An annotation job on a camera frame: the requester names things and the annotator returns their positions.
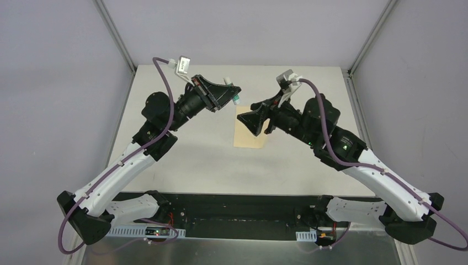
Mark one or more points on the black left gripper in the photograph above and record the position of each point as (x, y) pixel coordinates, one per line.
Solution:
(203, 94)

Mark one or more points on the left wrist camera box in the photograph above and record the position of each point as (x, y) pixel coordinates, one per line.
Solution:
(182, 67)

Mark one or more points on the cream paper envelope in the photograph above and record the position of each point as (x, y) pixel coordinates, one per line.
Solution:
(243, 138)

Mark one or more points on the white cable duct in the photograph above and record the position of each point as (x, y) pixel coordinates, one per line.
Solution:
(306, 236)
(145, 231)

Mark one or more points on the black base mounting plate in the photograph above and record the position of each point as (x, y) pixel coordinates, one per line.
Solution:
(236, 216)

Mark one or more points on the right white cable duct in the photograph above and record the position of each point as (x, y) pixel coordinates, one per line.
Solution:
(306, 236)

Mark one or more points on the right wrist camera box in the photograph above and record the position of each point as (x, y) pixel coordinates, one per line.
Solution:
(289, 83)

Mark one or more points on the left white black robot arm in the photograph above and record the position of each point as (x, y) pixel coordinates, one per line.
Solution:
(92, 211)

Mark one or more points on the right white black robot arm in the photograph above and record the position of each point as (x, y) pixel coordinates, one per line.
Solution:
(402, 211)

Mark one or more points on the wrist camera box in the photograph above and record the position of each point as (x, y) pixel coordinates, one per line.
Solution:
(289, 83)
(182, 67)

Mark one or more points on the left white cable duct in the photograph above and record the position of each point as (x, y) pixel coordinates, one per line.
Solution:
(145, 231)

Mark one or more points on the green white glue stick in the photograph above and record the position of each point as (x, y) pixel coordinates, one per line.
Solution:
(233, 91)

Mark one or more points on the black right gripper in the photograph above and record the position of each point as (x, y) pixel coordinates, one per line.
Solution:
(254, 120)

